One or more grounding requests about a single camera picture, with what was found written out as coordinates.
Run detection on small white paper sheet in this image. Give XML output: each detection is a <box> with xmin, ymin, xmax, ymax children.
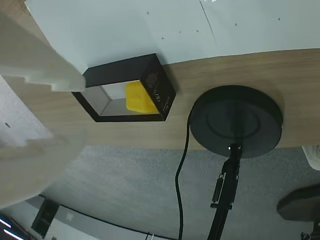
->
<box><xmin>24</xmin><ymin>0</ymin><xmax>221</xmax><ymax>74</ymax></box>

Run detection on small black printed box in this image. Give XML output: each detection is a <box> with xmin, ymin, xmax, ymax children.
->
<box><xmin>30</xmin><ymin>199</ymin><xmax>61</xmax><ymax>238</ymax></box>

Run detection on black desk lamp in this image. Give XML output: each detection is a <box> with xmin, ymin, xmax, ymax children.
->
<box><xmin>188</xmin><ymin>85</ymin><xmax>285</xmax><ymax>240</ymax></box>

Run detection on yellow cube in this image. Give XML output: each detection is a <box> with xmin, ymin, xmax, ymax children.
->
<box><xmin>125</xmin><ymin>80</ymin><xmax>157</xmax><ymax>114</ymax></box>

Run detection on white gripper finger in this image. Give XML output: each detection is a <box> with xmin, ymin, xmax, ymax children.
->
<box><xmin>0</xmin><ymin>0</ymin><xmax>86</xmax><ymax>93</ymax></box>
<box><xmin>0</xmin><ymin>126</ymin><xmax>88</xmax><ymax>211</ymax></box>

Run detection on dark brown open box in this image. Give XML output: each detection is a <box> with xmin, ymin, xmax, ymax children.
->
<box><xmin>70</xmin><ymin>52</ymin><xmax>177</xmax><ymax>123</ymax></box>

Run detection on large white paper sheet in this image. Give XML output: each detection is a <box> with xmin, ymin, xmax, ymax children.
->
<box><xmin>199</xmin><ymin>0</ymin><xmax>320</xmax><ymax>58</ymax></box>

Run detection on black lamp cable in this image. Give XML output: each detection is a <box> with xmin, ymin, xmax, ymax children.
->
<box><xmin>174</xmin><ymin>106</ymin><xmax>194</xmax><ymax>240</ymax></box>

